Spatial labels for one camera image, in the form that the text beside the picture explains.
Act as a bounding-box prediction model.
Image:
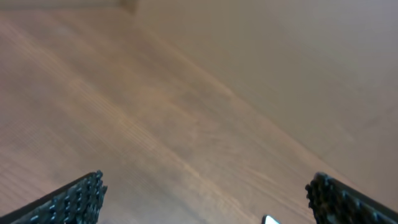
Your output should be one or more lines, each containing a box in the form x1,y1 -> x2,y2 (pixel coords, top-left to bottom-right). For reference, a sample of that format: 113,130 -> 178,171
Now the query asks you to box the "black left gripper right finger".
305,172 -> 397,224

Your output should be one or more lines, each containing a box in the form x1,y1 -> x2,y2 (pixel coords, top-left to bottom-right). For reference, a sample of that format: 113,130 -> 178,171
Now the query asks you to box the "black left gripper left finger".
1,170 -> 108,224

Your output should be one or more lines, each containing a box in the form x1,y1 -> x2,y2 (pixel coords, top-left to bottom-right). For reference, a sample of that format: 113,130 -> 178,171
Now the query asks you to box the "Samsung Galaxy smartphone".
261,215 -> 280,224

